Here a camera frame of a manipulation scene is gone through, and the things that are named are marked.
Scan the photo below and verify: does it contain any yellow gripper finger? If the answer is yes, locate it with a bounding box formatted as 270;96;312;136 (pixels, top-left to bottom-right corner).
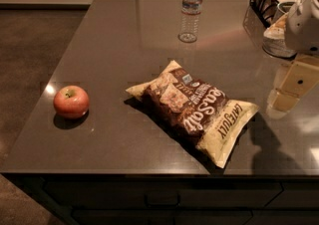
266;54;319;119

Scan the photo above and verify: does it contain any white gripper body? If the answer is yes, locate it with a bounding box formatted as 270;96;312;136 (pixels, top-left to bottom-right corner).
285;0;319;55

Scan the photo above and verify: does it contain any red apple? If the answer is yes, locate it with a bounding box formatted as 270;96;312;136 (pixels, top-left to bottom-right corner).
53;86;90;119

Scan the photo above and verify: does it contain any brown sea salt chip bag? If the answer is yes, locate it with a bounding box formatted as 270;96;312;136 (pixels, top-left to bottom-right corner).
127;61;258;168

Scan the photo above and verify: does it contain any clear glass bowl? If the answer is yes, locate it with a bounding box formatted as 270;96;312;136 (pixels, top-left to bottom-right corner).
262;1;296;59

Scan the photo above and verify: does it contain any clear plastic water bottle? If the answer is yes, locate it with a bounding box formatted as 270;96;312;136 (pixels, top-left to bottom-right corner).
178;0;203;43

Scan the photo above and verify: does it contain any dark cabinet drawer front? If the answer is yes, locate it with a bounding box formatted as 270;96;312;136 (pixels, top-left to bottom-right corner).
44;179;282;225

